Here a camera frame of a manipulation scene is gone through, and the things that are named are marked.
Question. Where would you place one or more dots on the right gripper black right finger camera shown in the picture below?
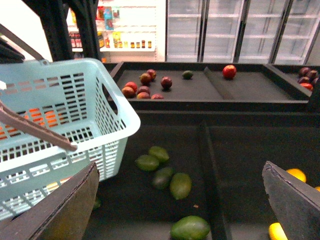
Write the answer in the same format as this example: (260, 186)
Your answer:
(295, 204)

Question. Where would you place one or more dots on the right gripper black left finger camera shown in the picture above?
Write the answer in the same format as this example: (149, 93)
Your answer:
(63, 215)

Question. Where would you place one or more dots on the red yellow mango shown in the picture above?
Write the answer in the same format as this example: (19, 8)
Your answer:
(49, 118)

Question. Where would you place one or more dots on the large green avocado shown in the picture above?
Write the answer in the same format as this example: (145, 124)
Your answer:
(190, 228)

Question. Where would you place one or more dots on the light blue plastic basket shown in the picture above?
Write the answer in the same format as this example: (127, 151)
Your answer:
(99, 120)

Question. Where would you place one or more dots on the light green avocado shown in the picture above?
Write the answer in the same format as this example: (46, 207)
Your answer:
(147, 163)

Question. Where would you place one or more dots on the dark green avocado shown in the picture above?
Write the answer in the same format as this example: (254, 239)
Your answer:
(162, 178)

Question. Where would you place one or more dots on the green avocado far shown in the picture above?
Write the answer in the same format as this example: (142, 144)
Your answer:
(160, 153)

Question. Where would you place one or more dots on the red apple on shelf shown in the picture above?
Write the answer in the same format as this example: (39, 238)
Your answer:
(229, 71)

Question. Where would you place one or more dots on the glass door refrigerator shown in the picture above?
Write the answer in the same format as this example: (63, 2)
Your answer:
(241, 31)

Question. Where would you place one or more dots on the grocery shelf with bottles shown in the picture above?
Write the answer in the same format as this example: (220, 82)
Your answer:
(131, 30)

